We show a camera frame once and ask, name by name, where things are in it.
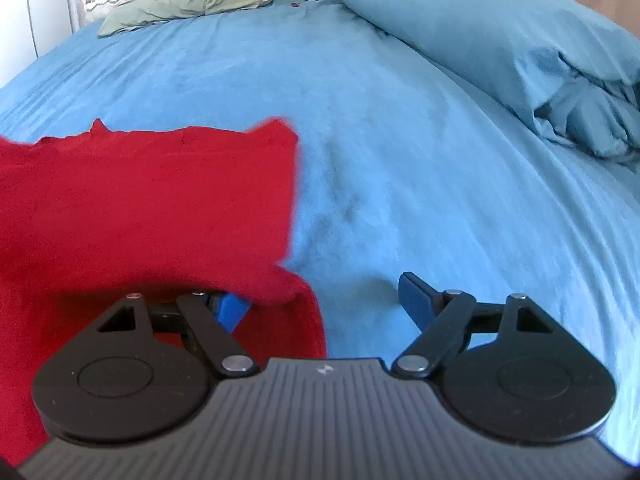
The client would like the blue bed sheet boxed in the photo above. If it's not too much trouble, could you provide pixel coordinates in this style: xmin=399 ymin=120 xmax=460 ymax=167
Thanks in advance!
xmin=1 ymin=0 xmax=639 ymax=462

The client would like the blue rolled duvet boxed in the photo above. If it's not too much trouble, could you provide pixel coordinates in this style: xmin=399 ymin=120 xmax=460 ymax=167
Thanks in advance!
xmin=341 ymin=0 xmax=639 ymax=164

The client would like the red small garment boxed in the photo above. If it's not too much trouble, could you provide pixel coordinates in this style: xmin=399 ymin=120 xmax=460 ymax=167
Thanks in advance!
xmin=1 ymin=119 xmax=326 ymax=465

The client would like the white grey wardrobe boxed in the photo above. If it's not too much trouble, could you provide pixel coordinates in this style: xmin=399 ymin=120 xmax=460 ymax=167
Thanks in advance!
xmin=0 ymin=0 xmax=79 ymax=84

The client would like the green pillow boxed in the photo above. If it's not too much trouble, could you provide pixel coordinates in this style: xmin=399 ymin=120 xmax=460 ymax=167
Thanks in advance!
xmin=98 ymin=0 xmax=272 ymax=38

